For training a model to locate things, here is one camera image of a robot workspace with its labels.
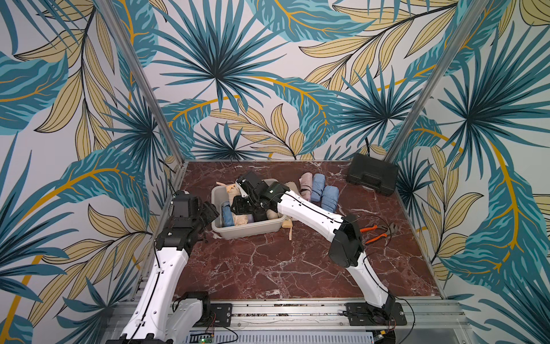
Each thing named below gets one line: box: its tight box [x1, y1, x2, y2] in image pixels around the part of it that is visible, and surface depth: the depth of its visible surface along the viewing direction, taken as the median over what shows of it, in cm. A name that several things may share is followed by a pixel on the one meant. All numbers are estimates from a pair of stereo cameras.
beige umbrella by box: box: [283, 181, 303, 198], surface depth 108 cm
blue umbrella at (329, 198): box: [320, 184, 339, 213], surface depth 104 cm
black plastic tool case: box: [345, 152, 399, 197], surface depth 109 cm
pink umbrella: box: [298, 172, 313, 202], surface depth 108 cm
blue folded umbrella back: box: [311, 173, 326, 203], surface depth 108 cm
